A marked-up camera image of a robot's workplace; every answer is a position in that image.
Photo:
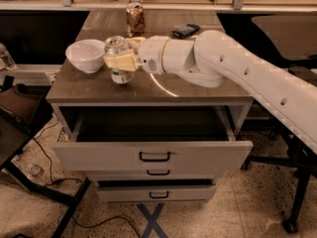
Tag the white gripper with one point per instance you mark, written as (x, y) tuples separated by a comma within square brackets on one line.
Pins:
[(151, 55)]

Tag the green white 7up can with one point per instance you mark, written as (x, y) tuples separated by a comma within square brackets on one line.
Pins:
[(113, 46)]

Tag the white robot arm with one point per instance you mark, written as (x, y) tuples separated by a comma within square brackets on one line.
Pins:
[(209, 60)]

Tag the gold brown soda can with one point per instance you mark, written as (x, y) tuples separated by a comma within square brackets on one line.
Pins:
[(135, 20)]

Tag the white ceramic bowl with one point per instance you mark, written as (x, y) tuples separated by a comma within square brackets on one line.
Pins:
[(86, 55)]

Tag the dark blue snack packet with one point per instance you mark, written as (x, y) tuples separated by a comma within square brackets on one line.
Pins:
[(185, 31)]

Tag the grey drawer cabinet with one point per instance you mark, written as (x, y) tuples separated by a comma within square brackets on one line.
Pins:
[(75, 91)]

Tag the open top drawer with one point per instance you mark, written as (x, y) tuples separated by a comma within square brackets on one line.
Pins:
[(154, 141)]

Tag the open drawer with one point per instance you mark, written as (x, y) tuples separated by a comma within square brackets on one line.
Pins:
[(154, 141), (117, 191)]

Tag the brown bag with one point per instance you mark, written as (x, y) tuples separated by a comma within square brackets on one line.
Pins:
[(26, 111)]

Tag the clear plastic bottle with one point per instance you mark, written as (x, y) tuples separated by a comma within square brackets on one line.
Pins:
[(6, 61)]

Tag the open bottom drawer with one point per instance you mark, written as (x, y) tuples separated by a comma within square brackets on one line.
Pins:
[(117, 191)]

